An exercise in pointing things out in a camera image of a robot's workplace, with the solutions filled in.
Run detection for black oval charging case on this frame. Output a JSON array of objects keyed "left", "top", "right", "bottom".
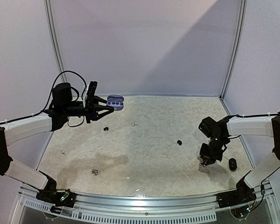
[{"left": 228, "top": 158, "right": 237, "bottom": 172}]

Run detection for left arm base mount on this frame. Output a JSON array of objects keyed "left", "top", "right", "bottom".
[{"left": 36, "top": 189, "right": 77, "bottom": 208}]

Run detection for left aluminium frame post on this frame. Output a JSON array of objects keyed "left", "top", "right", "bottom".
[{"left": 43, "top": 0, "right": 64, "bottom": 73}]

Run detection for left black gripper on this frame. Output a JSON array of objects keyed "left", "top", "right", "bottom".
[{"left": 63, "top": 96, "right": 114, "bottom": 123}]

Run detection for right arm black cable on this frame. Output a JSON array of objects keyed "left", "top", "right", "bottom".
[{"left": 234, "top": 113, "right": 280, "bottom": 117}]

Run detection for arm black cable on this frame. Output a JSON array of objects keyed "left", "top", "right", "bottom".
[
  {"left": 234, "top": 113, "right": 280, "bottom": 117},
  {"left": 42, "top": 70, "right": 88, "bottom": 112}
]

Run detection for purple earbud charging case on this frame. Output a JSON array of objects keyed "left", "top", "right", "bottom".
[{"left": 107, "top": 94, "right": 124, "bottom": 111}]

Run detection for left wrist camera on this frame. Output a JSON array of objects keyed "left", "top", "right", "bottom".
[{"left": 82, "top": 81, "right": 98, "bottom": 108}]

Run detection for aluminium frame post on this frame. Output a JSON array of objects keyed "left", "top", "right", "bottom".
[
  {"left": 43, "top": 0, "right": 64, "bottom": 73},
  {"left": 219, "top": 0, "right": 247, "bottom": 100}
]

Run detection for right aluminium frame post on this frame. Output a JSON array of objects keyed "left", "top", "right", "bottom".
[{"left": 219, "top": 0, "right": 247, "bottom": 100}]

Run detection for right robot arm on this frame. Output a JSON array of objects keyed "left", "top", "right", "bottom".
[{"left": 198, "top": 111, "right": 280, "bottom": 203}]

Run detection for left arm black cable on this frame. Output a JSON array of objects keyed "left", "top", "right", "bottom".
[{"left": 42, "top": 70, "right": 88, "bottom": 112}]

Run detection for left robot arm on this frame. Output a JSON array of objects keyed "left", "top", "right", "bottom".
[{"left": 0, "top": 81, "right": 114, "bottom": 203}]

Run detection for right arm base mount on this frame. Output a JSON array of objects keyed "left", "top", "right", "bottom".
[{"left": 216, "top": 185, "right": 257, "bottom": 208}]

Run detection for aluminium front rail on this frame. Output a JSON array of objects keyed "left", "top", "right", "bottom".
[{"left": 11, "top": 182, "right": 280, "bottom": 224}]

